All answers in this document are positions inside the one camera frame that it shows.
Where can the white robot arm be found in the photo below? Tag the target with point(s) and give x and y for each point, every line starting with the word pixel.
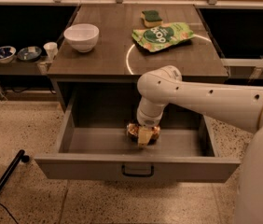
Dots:
pixel 239 106

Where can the grey side shelf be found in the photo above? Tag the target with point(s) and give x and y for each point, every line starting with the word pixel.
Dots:
pixel 19 68

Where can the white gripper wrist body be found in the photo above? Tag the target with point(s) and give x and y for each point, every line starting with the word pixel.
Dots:
pixel 147 120

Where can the green chip bag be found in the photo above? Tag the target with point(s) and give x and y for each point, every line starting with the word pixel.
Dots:
pixel 163 36

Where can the grey cabinet with brown top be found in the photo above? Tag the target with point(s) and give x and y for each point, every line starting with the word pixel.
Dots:
pixel 118 56

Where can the blue white patterned bowl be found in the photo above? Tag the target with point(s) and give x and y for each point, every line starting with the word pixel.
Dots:
pixel 7 54

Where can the black left base leg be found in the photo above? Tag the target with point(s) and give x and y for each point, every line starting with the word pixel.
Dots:
pixel 1 182

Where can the black drawer handle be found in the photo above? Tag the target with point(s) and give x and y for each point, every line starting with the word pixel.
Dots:
pixel 137 171

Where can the orange soda can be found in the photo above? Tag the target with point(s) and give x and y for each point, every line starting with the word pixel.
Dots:
pixel 132 132

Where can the white paper cup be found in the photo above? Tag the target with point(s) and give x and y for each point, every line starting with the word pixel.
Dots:
pixel 51 49

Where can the green yellow sponge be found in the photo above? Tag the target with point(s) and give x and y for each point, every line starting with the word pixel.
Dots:
pixel 151 18

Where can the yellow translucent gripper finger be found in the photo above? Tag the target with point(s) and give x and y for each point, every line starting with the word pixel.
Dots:
pixel 144 136

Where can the white ceramic bowl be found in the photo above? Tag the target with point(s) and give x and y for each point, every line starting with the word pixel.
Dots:
pixel 82 37

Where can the grey open top drawer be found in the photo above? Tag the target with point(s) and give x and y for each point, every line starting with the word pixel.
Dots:
pixel 93 143

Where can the blue grey small bowl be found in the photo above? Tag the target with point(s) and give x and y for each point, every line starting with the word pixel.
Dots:
pixel 29 54

